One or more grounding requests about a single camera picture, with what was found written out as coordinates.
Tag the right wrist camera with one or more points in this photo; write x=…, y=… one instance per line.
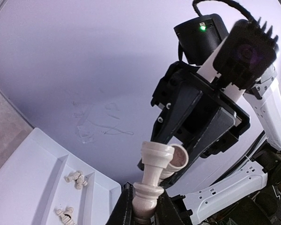
x=243, y=63

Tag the white chess pawn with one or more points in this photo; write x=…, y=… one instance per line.
x=179, y=161

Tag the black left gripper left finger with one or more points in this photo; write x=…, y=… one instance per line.
x=122, y=213

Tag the white chess rook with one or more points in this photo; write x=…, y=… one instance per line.
x=155, y=157

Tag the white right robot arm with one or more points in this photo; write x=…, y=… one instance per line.
x=198, y=38

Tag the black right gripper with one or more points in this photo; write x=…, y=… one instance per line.
x=203, y=128

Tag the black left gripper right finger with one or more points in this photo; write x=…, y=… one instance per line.
x=172, y=211

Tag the white plastic tray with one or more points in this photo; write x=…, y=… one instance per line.
x=29, y=183

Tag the white pieces in tray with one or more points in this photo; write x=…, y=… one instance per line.
x=68, y=201

